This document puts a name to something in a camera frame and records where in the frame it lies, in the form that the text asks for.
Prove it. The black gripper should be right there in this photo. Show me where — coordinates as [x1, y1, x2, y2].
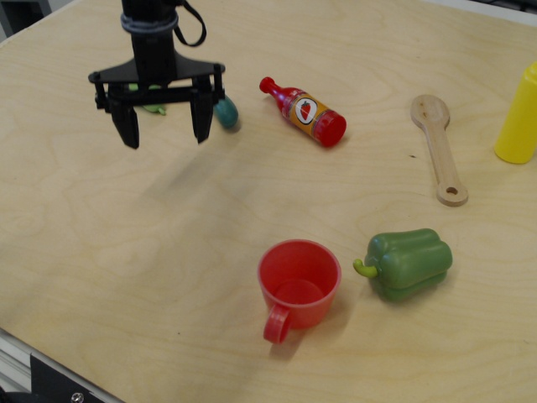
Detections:
[89, 23, 225, 149]

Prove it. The dark green toy cucumber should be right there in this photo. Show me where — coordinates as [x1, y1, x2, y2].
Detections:
[213, 97, 238, 128]

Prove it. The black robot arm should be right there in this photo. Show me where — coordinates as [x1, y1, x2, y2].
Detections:
[88, 1, 225, 149]

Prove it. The red plastic cup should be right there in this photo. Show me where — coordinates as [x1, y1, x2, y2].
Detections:
[258, 239, 341, 344]

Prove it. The light green toy pear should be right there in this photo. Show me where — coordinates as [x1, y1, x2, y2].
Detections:
[128, 83, 167, 116]

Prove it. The red toy ketchup bottle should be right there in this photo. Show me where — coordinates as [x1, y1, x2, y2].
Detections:
[259, 77, 347, 148]

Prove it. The wooden spoon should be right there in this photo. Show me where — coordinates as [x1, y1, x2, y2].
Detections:
[410, 95, 468, 207]

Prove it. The green toy bell pepper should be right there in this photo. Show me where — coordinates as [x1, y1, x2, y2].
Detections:
[352, 228, 453, 302]

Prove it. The yellow plastic bottle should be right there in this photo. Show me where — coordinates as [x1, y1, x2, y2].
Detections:
[493, 62, 536, 165]

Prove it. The black cable loop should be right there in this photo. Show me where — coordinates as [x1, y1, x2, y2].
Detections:
[172, 0, 207, 47]

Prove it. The black corner bracket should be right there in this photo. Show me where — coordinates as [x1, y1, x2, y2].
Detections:
[30, 353, 122, 403]

